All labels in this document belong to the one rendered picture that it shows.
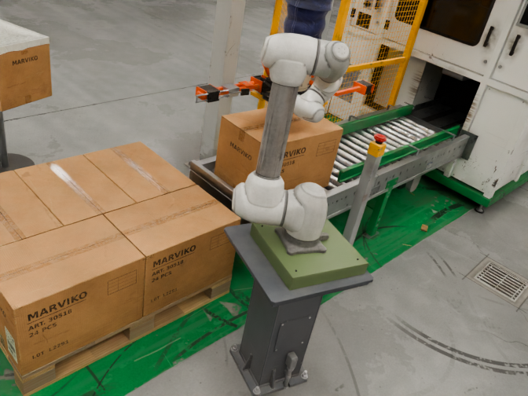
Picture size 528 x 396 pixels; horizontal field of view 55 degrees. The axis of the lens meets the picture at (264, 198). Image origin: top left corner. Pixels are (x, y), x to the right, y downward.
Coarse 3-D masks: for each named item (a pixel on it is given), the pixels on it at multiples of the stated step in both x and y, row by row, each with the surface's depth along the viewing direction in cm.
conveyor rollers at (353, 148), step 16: (368, 128) 409; (384, 128) 417; (400, 128) 426; (416, 128) 427; (352, 144) 378; (368, 144) 388; (400, 144) 399; (336, 160) 357; (352, 160) 358; (400, 160) 372; (336, 176) 337
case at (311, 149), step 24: (240, 120) 283; (264, 120) 288; (240, 144) 277; (288, 144) 271; (312, 144) 285; (336, 144) 301; (216, 168) 301; (240, 168) 282; (288, 168) 282; (312, 168) 297
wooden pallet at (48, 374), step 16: (208, 288) 291; (224, 288) 297; (176, 304) 285; (192, 304) 287; (144, 320) 258; (160, 320) 273; (112, 336) 259; (128, 336) 258; (80, 352) 248; (96, 352) 249; (112, 352) 253; (16, 368) 221; (48, 368) 227; (64, 368) 238; (80, 368) 242; (16, 384) 229; (32, 384) 224; (48, 384) 232
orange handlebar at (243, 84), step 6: (234, 84) 250; (240, 84) 252; (246, 84) 251; (252, 84) 253; (258, 84) 256; (240, 90) 248; (342, 90) 268; (348, 90) 271; (354, 90) 275; (204, 96) 233
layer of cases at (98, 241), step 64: (0, 192) 258; (64, 192) 267; (128, 192) 277; (192, 192) 287; (0, 256) 220; (64, 256) 226; (128, 256) 233; (192, 256) 261; (0, 320) 218; (64, 320) 219; (128, 320) 249
